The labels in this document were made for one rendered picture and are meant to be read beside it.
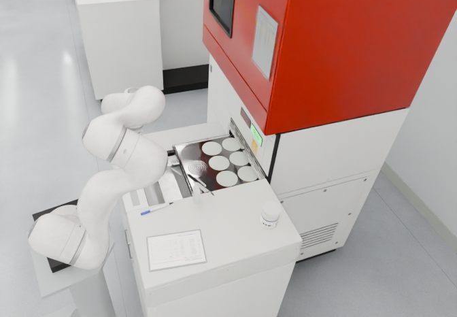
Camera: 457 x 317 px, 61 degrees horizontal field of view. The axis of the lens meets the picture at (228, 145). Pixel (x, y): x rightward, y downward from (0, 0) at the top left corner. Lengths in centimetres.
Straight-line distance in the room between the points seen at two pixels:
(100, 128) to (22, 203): 216
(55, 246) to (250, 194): 82
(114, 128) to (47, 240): 41
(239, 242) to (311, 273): 120
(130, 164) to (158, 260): 56
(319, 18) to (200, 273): 97
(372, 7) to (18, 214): 253
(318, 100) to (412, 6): 46
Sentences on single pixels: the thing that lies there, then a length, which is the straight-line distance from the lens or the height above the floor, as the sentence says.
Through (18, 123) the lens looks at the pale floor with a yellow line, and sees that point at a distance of 380.
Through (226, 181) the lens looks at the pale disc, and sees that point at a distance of 181.
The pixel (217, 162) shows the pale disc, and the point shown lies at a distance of 189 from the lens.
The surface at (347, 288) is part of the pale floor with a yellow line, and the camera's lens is 269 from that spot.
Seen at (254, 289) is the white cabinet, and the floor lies 69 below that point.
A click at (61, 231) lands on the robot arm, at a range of 124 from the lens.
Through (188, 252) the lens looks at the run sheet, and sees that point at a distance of 149.
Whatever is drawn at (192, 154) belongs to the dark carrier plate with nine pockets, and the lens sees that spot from 193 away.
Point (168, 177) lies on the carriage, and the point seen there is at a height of 88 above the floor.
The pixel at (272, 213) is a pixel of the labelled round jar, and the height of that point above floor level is 106.
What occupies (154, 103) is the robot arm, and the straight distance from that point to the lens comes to 105.
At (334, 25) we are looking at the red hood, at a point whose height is 168.
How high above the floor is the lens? 224
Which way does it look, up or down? 42 degrees down
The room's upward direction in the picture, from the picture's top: 6 degrees clockwise
